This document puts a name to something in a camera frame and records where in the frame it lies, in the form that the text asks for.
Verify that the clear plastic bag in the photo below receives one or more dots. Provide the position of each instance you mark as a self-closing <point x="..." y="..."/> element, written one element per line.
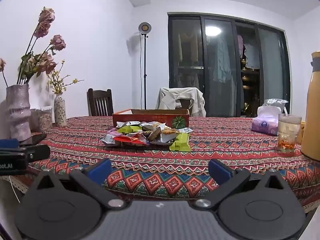
<point x="275" y="102"/>

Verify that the light blue hanging shirt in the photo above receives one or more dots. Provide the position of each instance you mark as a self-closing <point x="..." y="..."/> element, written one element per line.
<point x="222" y="60"/>

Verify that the dark wooden chair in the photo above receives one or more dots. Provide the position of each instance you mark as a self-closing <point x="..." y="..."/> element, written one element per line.
<point x="100" y="102"/>

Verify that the dark sliding glass door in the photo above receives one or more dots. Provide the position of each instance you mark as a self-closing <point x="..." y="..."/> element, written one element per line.
<point x="225" y="100"/>

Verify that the red patterned tablecloth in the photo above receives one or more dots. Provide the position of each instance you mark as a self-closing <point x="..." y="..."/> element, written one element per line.
<point x="160" y="160"/>

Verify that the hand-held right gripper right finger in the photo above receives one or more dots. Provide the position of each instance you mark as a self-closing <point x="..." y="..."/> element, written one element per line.
<point x="220" y="171"/>

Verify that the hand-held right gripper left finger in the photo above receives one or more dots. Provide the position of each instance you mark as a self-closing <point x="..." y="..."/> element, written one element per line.
<point x="100" y="171"/>

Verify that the large pink ceramic vase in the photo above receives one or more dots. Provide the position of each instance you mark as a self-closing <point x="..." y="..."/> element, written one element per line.
<point x="17" y="112"/>

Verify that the glass cup with lid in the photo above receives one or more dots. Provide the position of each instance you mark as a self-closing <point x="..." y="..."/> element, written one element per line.
<point x="287" y="135"/>

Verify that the small speckled vase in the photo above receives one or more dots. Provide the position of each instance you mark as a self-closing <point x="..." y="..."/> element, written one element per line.
<point x="60" y="112"/>

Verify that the yellow thermos jug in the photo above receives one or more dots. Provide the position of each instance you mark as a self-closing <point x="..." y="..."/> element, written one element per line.
<point x="312" y="105"/>

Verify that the glass jar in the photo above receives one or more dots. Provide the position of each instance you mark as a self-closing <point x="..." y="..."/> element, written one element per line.
<point x="45" y="121"/>

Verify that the purple tissue pack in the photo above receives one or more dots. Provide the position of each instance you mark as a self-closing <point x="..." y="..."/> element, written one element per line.
<point x="265" y="125"/>

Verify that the white hanging garment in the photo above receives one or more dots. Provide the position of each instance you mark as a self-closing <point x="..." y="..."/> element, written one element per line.
<point x="251" y="55"/>

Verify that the black smartphone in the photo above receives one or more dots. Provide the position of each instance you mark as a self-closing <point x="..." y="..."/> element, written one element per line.
<point x="33" y="139"/>

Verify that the yellow flower sprigs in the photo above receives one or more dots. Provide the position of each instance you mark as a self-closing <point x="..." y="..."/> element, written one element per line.
<point x="59" y="90"/>

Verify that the wooden chair under jacket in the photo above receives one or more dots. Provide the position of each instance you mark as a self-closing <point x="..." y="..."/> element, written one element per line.
<point x="185" y="105"/>

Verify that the black light stand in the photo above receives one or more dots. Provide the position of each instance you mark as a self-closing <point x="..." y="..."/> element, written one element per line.
<point x="145" y="27"/>

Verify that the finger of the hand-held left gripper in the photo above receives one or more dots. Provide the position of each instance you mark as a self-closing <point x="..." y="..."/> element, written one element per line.
<point x="10" y="143"/>
<point x="37" y="152"/>

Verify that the beige jacket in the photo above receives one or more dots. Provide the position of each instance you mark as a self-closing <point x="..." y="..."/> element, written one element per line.
<point x="170" y="100"/>

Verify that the orange cardboard box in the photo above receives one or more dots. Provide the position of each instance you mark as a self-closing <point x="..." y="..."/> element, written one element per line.
<point x="155" y="120"/>

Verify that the dried pink roses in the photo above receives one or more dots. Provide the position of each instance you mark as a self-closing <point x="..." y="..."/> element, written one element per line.
<point x="46" y="15"/>

